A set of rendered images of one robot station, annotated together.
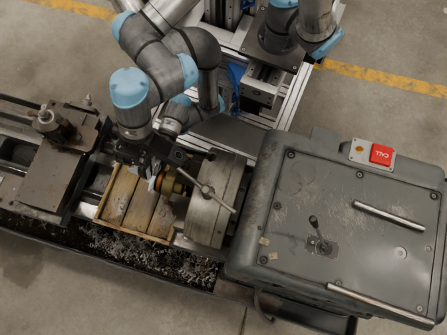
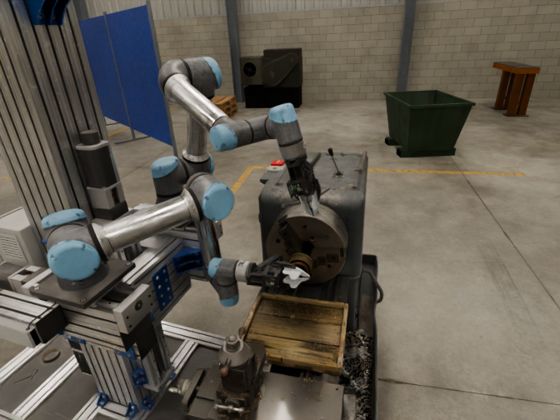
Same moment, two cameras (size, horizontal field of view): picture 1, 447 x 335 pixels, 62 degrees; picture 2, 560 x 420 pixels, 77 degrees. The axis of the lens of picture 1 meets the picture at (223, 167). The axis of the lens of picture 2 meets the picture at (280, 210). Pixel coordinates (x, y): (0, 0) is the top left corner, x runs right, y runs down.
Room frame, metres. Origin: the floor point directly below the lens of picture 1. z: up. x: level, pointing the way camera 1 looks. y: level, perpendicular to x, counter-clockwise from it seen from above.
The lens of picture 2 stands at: (0.35, 1.23, 1.84)
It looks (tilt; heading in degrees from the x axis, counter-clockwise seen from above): 27 degrees down; 272
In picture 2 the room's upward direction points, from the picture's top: 3 degrees counter-clockwise
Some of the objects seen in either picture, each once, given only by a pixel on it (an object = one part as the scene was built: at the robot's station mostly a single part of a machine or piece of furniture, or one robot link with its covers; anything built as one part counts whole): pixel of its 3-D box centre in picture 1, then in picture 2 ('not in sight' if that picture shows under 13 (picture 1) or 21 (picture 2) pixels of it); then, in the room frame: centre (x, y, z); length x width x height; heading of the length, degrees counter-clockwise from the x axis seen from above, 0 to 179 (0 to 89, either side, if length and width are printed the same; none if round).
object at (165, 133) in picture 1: (159, 148); (266, 275); (0.45, 0.22, 1.08); 0.12 x 0.09 x 0.08; 166
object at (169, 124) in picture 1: (169, 128); (245, 270); (0.53, 0.20, 1.08); 0.08 x 0.05 x 0.08; 76
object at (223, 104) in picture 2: not in sight; (215, 108); (2.24, -7.93, 0.22); 1.25 x 0.86 x 0.44; 83
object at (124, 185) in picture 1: (148, 189); (294, 328); (0.35, 0.28, 0.89); 0.36 x 0.30 x 0.04; 167
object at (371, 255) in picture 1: (330, 227); (317, 205); (0.22, -0.37, 1.06); 0.59 x 0.48 x 0.39; 77
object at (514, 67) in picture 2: not in sight; (509, 87); (-4.79, -7.46, 0.50); 1.61 x 0.44 x 1.00; 80
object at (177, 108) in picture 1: (177, 110); (225, 269); (0.60, 0.18, 1.08); 0.11 x 0.08 x 0.09; 166
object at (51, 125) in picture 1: (48, 118); (233, 350); (0.51, 0.60, 1.13); 0.08 x 0.08 x 0.03
